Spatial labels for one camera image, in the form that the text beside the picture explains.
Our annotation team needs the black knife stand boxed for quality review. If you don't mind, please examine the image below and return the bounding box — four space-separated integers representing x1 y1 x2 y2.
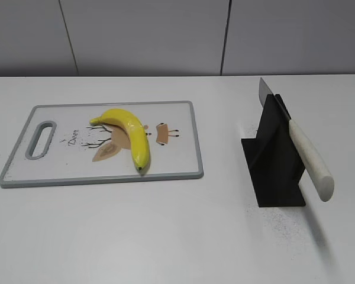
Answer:
241 94 306 207

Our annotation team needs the white cutting board grey rim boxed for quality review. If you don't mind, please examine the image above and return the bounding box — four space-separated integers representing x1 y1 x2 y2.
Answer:
0 101 204 188

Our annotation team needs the knife with white handle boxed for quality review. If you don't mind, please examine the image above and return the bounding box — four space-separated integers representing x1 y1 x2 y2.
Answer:
259 78 335 202

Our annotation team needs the yellow plastic banana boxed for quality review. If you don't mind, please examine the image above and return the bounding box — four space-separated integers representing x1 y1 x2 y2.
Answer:
89 108 150 172

